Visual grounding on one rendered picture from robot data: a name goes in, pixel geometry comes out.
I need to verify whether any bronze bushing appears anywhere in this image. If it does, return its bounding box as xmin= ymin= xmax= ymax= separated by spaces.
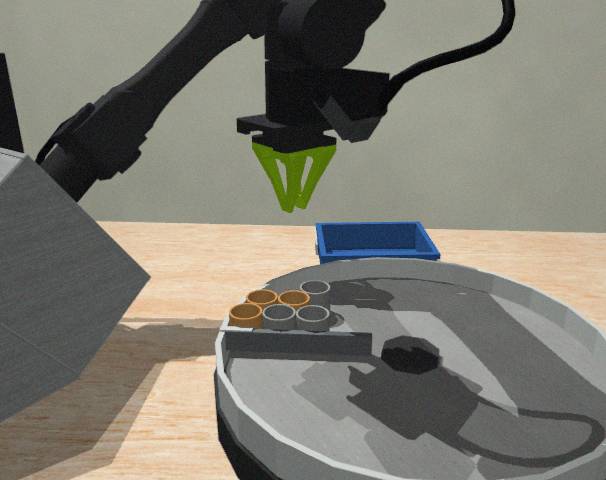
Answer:
xmin=229 ymin=303 xmax=263 ymax=329
xmin=246 ymin=289 xmax=278 ymax=310
xmin=278 ymin=290 xmax=310 ymax=311

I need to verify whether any blue tray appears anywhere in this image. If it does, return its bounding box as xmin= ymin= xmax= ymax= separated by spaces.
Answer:
xmin=316 ymin=222 xmax=441 ymax=264

